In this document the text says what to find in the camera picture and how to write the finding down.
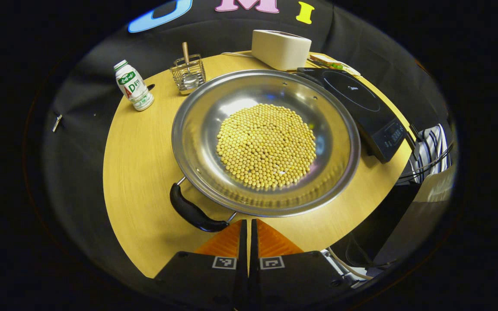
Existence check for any white floor cable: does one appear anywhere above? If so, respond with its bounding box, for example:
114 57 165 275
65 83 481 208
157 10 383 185
327 247 374 280

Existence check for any black induction cooktop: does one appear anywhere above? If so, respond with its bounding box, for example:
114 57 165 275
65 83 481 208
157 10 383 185
297 67 409 164

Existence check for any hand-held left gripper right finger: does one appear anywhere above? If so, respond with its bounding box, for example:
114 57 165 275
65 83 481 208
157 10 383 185
249 219 353 310

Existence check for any pile of yellow soybeans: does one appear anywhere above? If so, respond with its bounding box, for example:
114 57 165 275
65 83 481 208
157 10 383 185
216 104 317 190

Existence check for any white striped cloth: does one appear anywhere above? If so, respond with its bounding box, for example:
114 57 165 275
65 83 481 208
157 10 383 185
398 124 452 185

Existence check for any white toaster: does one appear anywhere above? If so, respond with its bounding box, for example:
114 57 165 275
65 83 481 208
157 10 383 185
251 29 312 71

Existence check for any steel pot with black handles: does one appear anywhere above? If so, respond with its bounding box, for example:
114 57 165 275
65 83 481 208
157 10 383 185
170 69 362 233

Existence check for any wire mesh basket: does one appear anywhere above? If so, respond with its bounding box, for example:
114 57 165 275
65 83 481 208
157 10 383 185
170 54 207 95

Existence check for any white green label bottle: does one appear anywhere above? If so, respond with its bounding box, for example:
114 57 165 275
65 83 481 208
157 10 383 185
114 60 155 112

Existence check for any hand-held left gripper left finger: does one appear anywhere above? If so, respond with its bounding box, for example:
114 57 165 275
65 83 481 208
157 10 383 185
154 219 248 310

